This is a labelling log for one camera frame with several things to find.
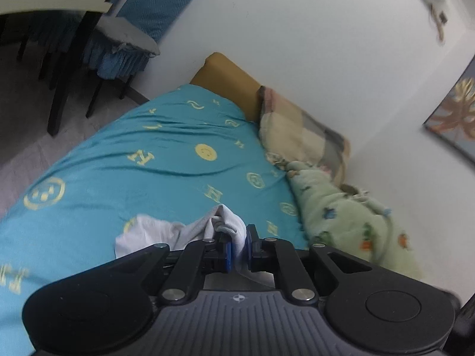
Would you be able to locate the beige plaid pillow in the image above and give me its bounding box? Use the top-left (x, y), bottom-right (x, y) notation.
top-left (259, 86), bottom-right (351, 186)

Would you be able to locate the blue covered dining chair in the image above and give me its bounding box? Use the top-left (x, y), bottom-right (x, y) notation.
top-left (37, 0), bottom-right (191, 136)

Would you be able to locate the teal patterned bed sheet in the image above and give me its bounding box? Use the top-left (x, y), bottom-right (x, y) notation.
top-left (1, 85), bottom-right (308, 355)

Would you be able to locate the mustard yellow headboard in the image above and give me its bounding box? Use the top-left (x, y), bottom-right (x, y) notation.
top-left (190, 52), bottom-right (262, 122)

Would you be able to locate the green fleece cartoon blanket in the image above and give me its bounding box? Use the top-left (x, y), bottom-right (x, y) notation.
top-left (266, 152), bottom-right (423, 280)

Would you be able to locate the dark leaf wall painting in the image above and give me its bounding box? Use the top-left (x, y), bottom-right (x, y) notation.
top-left (423, 58), bottom-right (475, 165)

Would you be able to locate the white garment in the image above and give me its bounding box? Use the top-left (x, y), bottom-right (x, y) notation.
top-left (114, 203), bottom-right (276, 290)

